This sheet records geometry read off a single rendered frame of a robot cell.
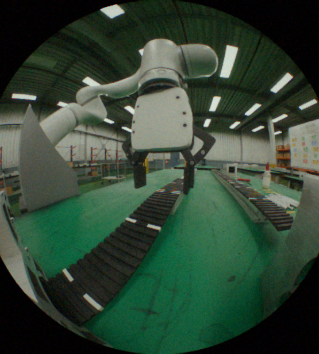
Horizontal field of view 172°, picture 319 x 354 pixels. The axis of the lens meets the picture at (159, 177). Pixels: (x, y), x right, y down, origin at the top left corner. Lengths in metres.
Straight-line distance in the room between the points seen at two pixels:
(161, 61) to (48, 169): 0.34
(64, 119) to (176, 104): 0.41
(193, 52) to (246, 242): 0.30
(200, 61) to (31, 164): 0.40
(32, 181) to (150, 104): 0.31
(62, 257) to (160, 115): 0.22
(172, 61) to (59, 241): 0.32
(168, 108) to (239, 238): 0.21
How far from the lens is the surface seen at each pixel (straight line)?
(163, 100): 0.17
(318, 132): 3.10
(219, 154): 11.38
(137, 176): 0.18
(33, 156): 0.32
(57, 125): 0.46
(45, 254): 0.17
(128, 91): 0.63
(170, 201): 0.17
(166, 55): 0.23
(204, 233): 0.16
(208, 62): 0.23
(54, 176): 0.34
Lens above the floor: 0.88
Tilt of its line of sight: 9 degrees down
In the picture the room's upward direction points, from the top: straight up
